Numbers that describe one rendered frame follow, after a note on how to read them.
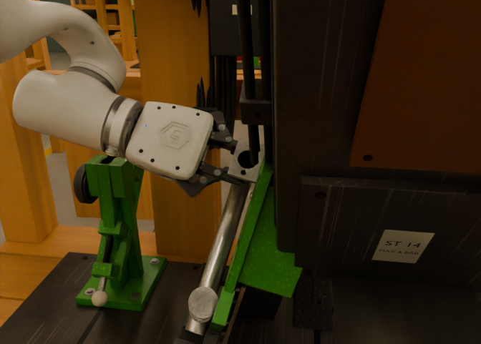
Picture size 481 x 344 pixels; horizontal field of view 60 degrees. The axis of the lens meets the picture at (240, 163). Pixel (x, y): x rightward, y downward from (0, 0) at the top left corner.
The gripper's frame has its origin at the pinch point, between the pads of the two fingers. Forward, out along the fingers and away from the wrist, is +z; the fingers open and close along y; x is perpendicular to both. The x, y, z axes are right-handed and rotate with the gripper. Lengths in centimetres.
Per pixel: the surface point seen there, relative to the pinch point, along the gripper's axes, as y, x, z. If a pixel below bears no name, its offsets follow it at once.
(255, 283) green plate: -15.0, -1.9, 6.4
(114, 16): 521, 746, -396
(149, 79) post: 17.4, 17.2, -22.3
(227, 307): -18.7, -1.9, 3.8
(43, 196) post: -6, 47, -45
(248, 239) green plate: -11.2, -7.3, 3.7
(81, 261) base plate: -18, 41, -28
